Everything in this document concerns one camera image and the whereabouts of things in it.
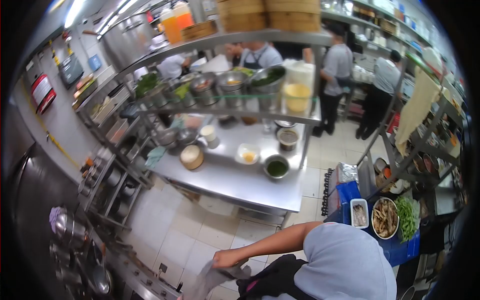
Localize person's right hand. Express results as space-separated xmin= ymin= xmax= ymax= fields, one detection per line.
xmin=212 ymin=248 xmax=250 ymax=269

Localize grey cloth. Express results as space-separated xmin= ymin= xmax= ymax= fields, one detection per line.
xmin=182 ymin=259 xmax=253 ymax=300

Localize steel work table with shelves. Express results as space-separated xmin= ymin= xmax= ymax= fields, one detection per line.
xmin=124 ymin=30 xmax=334 ymax=229

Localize steel cooking range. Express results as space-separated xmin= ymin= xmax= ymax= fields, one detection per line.
xmin=49 ymin=206 xmax=184 ymax=300

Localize steel ladle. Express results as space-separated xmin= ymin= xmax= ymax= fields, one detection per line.
xmin=91 ymin=242 xmax=113 ymax=295

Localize person's body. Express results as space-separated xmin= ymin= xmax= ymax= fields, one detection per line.
xmin=236 ymin=221 xmax=398 ymax=300

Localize white rectangular tray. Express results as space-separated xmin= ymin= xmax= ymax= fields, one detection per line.
xmin=350 ymin=198 xmax=370 ymax=229

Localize foil covered box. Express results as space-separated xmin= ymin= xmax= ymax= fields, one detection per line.
xmin=336 ymin=162 xmax=360 ymax=185

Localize round plate of sliced mushrooms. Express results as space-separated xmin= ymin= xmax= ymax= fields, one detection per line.
xmin=371 ymin=197 xmax=400 ymax=240

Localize pink cloth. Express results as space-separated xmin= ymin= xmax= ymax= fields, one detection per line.
xmin=49 ymin=206 xmax=63 ymax=234

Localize blue plastic crate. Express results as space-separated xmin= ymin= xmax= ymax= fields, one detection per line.
xmin=325 ymin=181 xmax=421 ymax=268

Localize bag of green beans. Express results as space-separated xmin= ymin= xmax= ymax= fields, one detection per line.
xmin=394 ymin=195 xmax=421 ymax=244

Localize steel rack with dishes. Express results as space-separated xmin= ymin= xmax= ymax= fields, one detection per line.
xmin=356 ymin=52 xmax=469 ymax=218

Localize large steel stock pot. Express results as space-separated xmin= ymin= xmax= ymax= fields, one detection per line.
xmin=98 ymin=12 xmax=155 ymax=73

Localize red fire extinguisher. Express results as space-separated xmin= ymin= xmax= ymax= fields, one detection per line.
xmin=31 ymin=73 xmax=58 ymax=115

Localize beige hanging cloth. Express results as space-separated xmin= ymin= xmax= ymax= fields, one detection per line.
xmin=394 ymin=67 xmax=442 ymax=157

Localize steel wall rack with containers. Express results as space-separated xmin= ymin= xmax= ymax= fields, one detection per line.
xmin=73 ymin=71 xmax=155 ymax=230

